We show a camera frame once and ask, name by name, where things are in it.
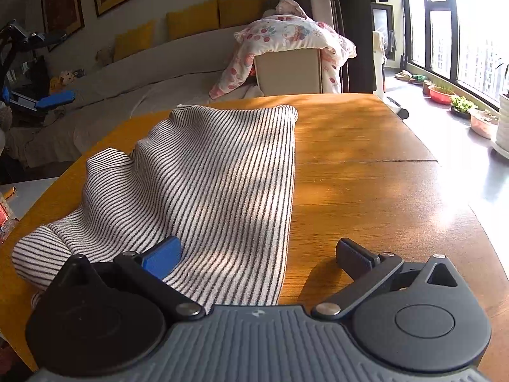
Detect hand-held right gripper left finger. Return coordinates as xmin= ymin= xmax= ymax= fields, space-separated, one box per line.
xmin=52 ymin=236 xmax=204 ymax=321

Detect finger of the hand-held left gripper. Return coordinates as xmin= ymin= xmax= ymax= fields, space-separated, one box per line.
xmin=5 ymin=20 xmax=67 ymax=48
xmin=11 ymin=91 xmax=76 ymax=111

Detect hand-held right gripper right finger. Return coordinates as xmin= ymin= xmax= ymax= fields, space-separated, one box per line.
xmin=311 ymin=238 xmax=460 ymax=320

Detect striped knit garment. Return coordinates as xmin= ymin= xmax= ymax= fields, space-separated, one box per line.
xmin=12 ymin=103 xmax=299 ymax=307

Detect yellow and white plush toys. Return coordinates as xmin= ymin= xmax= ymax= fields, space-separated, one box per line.
xmin=50 ymin=69 xmax=78 ymax=94

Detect beige plush toy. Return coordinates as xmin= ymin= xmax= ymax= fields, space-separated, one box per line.
xmin=95 ymin=46 xmax=116 ymax=66

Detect white curved sofa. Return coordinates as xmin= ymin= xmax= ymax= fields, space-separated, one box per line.
xmin=8 ymin=24 xmax=319 ymax=168

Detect red snack packet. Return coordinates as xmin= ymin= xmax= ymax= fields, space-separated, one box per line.
xmin=0 ymin=187 xmax=20 ymax=243

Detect black and white floor tool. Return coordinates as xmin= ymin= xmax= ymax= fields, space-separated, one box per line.
xmin=386 ymin=96 xmax=410 ymax=120

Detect round white plant trolley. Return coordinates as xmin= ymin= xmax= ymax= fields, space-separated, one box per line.
xmin=490 ymin=139 xmax=509 ymax=160

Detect red basin with sprouts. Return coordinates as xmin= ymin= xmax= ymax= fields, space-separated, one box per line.
xmin=428 ymin=85 xmax=457 ymax=105

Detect pink planter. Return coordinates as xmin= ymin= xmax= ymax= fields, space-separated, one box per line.
xmin=469 ymin=108 xmax=499 ymax=139

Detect black pot with leafy greens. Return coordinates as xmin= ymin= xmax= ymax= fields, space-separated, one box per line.
xmin=450 ymin=95 xmax=478 ymax=119

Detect white standing appliance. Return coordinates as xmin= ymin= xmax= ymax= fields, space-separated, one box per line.
xmin=372 ymin=32 xmax=388 ymax=98

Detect beige chair back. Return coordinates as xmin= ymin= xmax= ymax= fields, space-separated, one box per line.
xmin=254 ymin=48 xmax=322 ymax=97

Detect white ribbed plant pot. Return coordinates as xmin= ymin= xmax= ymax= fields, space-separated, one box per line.
xmin=492 ymin=56 xmax=509 ymax=152

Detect dark brown curtain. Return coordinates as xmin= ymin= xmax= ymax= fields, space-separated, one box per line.
xmin=306 ymin=0 xmax=374 ymax=94

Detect floral printed blanket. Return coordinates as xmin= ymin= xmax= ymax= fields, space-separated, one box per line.
xmin=209 ymin=0 xmax=356 ymax=100

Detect dark framed mirror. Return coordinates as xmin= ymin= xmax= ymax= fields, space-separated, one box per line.
xmin=371 ymin=2 xmax=394 ymax=60

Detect black window frame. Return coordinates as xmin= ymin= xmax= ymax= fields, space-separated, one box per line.
xmin=401 ymin=0 xmax=509 ymax=112

